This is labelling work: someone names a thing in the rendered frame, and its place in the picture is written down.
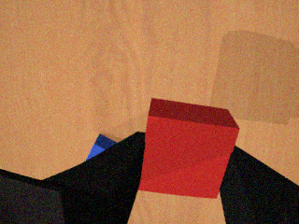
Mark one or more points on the blue block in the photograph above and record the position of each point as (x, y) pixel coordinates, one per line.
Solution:
(100, 145)

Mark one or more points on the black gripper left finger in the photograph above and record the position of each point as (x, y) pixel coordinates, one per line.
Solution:
(101, 190)

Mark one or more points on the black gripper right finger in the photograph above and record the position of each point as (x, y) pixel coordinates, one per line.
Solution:
(253, 193)

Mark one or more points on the red block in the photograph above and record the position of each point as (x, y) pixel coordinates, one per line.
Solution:
(187, 148)

